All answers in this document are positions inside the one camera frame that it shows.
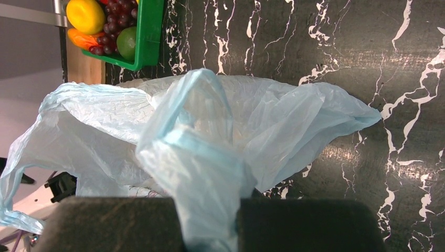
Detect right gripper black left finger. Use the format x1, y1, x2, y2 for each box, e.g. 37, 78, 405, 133
33, 196, 185, 251

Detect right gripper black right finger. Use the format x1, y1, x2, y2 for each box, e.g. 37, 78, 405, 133
237, 198, 387, 251

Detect light blue plastic bag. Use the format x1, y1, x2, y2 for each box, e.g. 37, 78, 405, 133
1, 69, 382, 251

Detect orange fake mango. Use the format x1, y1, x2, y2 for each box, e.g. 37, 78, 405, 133
67, 28, 104, 50

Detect green fake avocado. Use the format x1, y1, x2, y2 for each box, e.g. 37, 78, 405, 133
116, 26, 137, 61

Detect yellow fake lemon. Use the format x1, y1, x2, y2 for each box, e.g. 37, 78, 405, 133
66, 0, 105, 35

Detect dark fake grapes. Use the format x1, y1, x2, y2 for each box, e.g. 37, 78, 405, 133
88, 0, 139, 56

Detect wooden board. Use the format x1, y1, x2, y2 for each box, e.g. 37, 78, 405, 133
66, 35, 105, 85

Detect green plastic fruit crate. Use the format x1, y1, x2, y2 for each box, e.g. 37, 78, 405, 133
82, 0, 165, 71

